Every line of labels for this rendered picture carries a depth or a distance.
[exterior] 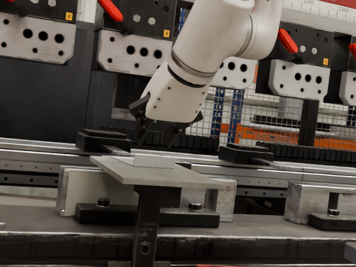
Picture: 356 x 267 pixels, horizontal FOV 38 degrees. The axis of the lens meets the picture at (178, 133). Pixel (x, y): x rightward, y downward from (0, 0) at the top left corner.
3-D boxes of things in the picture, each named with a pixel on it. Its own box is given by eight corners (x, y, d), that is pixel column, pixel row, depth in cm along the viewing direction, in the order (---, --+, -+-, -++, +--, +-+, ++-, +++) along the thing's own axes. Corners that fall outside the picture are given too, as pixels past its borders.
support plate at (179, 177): (122, 184, 80) (123, 177, 80) (89, 160, 105) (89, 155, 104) (224, 189, 87) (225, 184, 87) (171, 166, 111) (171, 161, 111)
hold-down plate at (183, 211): (79, 223, 98) (80, 208, 98) (74, 216, 103) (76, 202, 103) (219, 228, 109) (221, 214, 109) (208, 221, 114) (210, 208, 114)
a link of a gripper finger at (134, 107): (171, 86, 89) (170, 109, 93) (127, 94, 87) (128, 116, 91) (172, 91, 88) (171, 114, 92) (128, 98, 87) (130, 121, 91)
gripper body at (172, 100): (209, 58, 91) (184, 104, 98) (158, 48, 86) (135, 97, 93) (223, 85, 86) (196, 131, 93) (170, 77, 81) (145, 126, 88)
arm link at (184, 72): (211, 46, 90) (204, 60, 92) (167, 37, 86) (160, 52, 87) (228, 77, 84) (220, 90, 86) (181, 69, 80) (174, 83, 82)
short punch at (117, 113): (112, 118, 106) (117, 72, 106) (109, 117, 108) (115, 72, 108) (157, 123, 110) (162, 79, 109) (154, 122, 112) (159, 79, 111)
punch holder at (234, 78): (190, 82, 108) (199, 3, 107) (176, 82, 116) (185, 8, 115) (252, 90, 113) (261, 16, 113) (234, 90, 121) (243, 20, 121)
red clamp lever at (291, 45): (284, 26, 110) (309, 60, 113) (274, 28, 114) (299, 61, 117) (279, 32, 110) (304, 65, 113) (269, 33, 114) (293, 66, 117)
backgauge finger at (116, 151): (96, 160, 110) (98, 137, 110) (74, 146, 134) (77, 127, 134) (149, 164, 114) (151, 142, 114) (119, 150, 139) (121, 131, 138)
